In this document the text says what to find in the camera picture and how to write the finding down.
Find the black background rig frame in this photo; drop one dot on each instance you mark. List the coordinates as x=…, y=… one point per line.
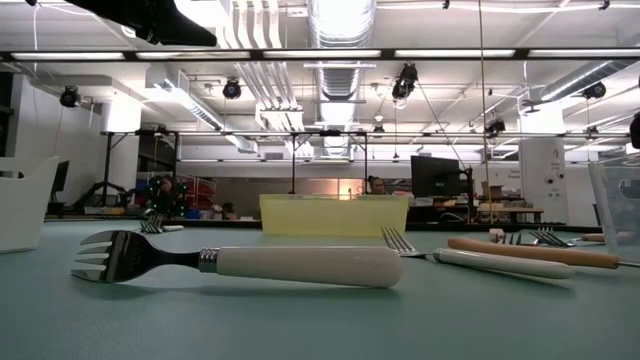
x=107, y=165

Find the yellow translucent plastic bin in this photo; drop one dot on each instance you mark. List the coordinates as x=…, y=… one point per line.
x=330, y=217

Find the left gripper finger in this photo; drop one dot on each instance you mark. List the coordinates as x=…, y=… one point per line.
x=150, y=22

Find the clear plastic bin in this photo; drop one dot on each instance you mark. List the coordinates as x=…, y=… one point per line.
x=620, y=210

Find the white plastic bin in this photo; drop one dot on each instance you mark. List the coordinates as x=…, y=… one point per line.
x=25, y=215

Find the black overhead camera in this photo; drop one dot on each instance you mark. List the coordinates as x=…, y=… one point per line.
x=594, y=90
x=70, y=96
x=232, y=89
x=405, y=82
x=496, y=127

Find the teal table mat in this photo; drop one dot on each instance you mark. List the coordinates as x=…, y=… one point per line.
x=200, y=325

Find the silver ventilation duct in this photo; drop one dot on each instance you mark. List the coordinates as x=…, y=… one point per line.
x=340, y=75

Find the black screen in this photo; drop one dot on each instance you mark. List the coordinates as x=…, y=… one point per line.
x=61, y=180

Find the black computer monitor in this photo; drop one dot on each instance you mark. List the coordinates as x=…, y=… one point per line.
x=435, y=175

